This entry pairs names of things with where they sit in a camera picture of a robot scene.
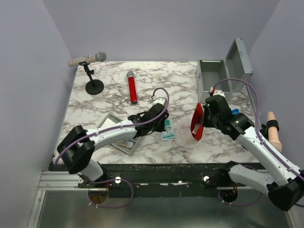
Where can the grey plastic divided tray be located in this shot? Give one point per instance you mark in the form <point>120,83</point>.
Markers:
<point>136,141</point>

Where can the red first aid pouch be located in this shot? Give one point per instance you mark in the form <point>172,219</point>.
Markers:
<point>196,126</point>

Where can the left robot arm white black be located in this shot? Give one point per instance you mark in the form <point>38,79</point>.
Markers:
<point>77,148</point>

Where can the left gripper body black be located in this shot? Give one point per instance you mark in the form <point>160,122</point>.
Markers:
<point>158,127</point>

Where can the silver glitter microphone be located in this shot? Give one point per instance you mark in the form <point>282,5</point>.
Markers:
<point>98,57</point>

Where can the white gauze pad bag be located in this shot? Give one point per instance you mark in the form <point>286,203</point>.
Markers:
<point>109,120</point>

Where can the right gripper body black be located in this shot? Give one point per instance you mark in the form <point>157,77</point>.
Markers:
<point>210,120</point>

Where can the black mounting rail base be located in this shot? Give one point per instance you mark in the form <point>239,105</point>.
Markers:
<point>163,180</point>

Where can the cotton swabs bag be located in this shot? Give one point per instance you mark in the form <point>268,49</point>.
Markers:
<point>126,143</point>

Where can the blue white small box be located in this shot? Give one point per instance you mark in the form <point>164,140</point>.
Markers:
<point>235,111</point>

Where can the grey metal medicine case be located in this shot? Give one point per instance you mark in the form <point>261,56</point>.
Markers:
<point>236,64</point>

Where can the black microphone stand left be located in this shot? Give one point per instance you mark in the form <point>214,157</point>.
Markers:
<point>93,86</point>

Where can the red glitter microphone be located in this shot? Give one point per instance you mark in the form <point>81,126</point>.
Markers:
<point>132,87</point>

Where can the beige microphone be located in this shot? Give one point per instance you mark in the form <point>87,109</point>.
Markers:
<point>272,127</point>

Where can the teal white wipe packet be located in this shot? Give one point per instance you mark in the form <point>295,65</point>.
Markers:
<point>168,134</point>

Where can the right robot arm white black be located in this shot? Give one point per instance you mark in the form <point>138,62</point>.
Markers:
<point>284,182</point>

